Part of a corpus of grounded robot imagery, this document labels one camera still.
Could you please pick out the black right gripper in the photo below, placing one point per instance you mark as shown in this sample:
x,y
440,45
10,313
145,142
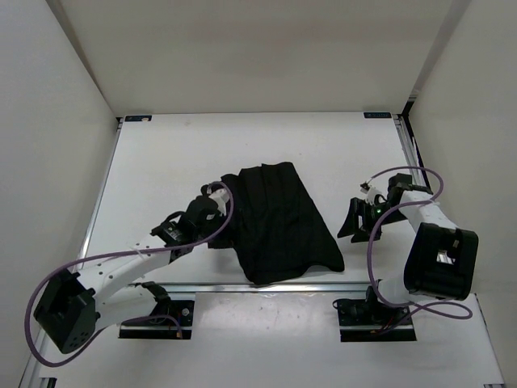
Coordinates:
x,y
357,206

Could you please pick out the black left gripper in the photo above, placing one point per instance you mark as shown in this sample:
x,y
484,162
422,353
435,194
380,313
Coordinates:
x,y
221,218

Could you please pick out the black skirt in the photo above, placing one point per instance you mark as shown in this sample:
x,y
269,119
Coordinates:
x,y
276,229

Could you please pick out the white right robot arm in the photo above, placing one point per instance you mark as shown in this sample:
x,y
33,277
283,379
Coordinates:
x,y
386,290

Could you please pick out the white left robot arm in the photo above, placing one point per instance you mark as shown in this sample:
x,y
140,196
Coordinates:
x,y
76,305

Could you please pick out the blue right corner label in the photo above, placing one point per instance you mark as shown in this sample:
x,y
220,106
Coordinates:
x,y
377,115

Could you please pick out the blue corner label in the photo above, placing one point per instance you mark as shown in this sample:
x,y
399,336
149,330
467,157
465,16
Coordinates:
x,y
138,118
377,115

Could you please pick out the blue left corner label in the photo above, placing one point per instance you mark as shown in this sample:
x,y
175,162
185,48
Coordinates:
x,y
138,118

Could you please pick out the white front cover panel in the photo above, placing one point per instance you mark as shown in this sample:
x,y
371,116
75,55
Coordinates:
x,y
284,340

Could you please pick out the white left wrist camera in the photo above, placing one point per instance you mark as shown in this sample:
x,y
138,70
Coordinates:
x,y
218,193

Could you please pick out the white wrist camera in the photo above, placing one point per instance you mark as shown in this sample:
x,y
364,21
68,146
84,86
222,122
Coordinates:
x,y
218,193
373,195

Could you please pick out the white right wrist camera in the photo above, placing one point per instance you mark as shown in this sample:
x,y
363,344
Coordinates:
x,y
373,195

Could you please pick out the aluminium right side rail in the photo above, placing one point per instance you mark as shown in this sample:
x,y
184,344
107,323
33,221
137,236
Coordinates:
x,y
440,262

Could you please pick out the aluminium rail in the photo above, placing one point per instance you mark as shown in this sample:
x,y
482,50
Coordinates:
x,y
353,287
440,262

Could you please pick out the aluminium front rail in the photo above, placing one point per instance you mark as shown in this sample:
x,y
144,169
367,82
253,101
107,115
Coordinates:
x,y
353,287

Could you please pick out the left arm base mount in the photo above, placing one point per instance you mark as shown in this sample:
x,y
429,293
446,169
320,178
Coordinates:
x,y
175,322

